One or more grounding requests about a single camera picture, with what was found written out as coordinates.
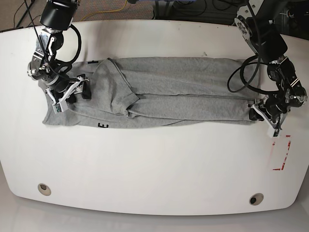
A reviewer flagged red tape marking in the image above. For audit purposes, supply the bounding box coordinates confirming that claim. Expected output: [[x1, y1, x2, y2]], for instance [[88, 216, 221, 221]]
[[270, 135, 292, 171]]

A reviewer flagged table cable grommet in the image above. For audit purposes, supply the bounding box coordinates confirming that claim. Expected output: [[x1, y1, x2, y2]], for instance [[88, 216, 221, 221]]
[[38, 183, 51, 196], [249, 193, 264, 206]]

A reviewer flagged grey t-shirt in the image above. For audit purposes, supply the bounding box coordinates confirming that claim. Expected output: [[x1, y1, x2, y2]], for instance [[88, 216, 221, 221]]
[[43, 57, 259, 129]]

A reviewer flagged left table cable grommet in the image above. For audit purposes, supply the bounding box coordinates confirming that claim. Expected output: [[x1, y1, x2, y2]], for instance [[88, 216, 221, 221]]
[[38, 183, 51, 196]]

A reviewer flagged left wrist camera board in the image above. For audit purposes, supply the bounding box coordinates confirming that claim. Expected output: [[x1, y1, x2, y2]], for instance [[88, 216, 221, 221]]
[[267, 128, 282, 138]]

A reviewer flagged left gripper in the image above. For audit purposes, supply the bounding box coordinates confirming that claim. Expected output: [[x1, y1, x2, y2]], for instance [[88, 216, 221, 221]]
[[248, 97, 290, 129]]

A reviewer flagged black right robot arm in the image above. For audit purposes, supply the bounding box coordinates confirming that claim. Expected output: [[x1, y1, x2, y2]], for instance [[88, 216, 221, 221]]
[[28, 0, 92, 104]]

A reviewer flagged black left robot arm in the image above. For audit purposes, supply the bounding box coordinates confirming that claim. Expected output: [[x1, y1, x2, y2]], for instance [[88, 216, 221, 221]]
[[234, 0, 308, 137]]

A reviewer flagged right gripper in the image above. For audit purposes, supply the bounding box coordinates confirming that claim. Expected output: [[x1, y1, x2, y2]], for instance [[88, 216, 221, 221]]
[[45, 75, 91, 103]]

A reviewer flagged right table cable grommet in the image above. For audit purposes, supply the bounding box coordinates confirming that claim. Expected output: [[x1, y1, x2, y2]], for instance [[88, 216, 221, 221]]
[[249, 193, 264, 206]]

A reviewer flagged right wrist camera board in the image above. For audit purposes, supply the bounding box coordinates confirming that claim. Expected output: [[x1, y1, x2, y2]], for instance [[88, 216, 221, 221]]
[[52, 101, 68, 114]]

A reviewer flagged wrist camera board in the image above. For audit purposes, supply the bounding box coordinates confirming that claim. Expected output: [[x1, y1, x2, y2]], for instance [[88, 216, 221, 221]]
[[52, 101, 68, 114], [267, 128, 282, 138]]

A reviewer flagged yellow cable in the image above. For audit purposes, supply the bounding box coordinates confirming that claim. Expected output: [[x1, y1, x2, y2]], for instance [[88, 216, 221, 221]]
[[81, 0, 128, 22]]

